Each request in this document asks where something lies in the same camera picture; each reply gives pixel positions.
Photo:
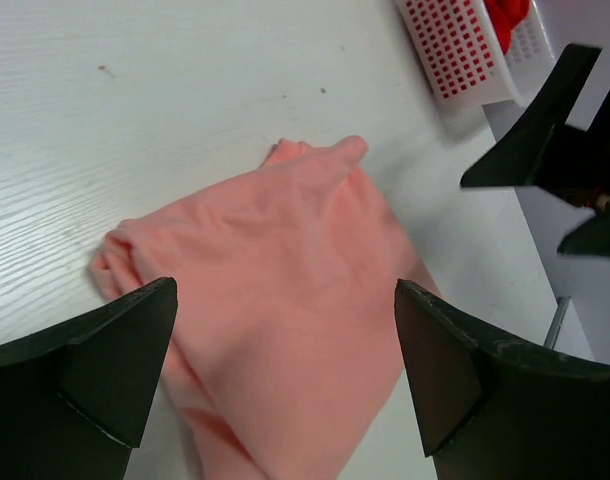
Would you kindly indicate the red t shirt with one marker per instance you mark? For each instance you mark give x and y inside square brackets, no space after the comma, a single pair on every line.
[505,16]

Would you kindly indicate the aluminium rail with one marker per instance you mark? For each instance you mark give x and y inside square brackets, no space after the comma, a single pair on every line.
[557,322]

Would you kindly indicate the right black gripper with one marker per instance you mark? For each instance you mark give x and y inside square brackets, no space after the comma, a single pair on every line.
[542,149]

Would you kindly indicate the white plastic basket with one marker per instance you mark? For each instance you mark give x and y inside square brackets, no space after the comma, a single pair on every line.
[471,58]

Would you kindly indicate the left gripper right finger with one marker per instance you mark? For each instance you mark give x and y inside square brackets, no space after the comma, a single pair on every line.
[491,405]

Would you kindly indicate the pink t shirt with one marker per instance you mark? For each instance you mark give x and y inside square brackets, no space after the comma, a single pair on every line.
[285,347]

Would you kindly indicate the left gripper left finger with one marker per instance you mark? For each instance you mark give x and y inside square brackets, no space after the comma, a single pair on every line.
[75,397]

